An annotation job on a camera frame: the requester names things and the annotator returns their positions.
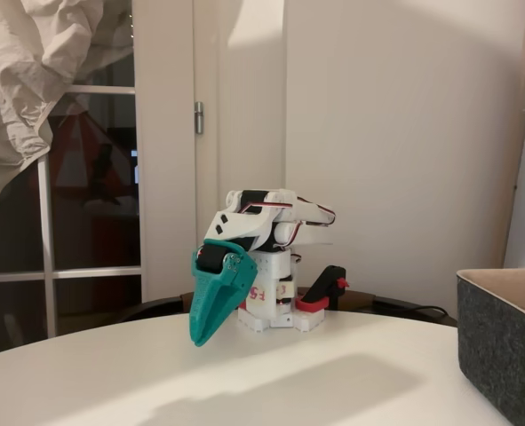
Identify red white black servo wire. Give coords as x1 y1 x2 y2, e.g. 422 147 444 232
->
239 199 290 215
270 221 302 249

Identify dark grey felt box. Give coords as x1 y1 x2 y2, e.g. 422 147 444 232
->
456 267 525 426

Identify dark low furniture piece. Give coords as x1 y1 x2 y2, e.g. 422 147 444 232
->
332 288 458 328

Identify white framed glass door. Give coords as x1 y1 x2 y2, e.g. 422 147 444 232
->
0 57 196 351

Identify light wooden post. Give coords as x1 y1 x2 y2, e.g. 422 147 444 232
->
495 0 525 270

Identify crumpled beige curtain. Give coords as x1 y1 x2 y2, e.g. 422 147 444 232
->
0 0 134 241

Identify thin black cable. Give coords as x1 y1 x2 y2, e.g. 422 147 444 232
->
370 299 450 319

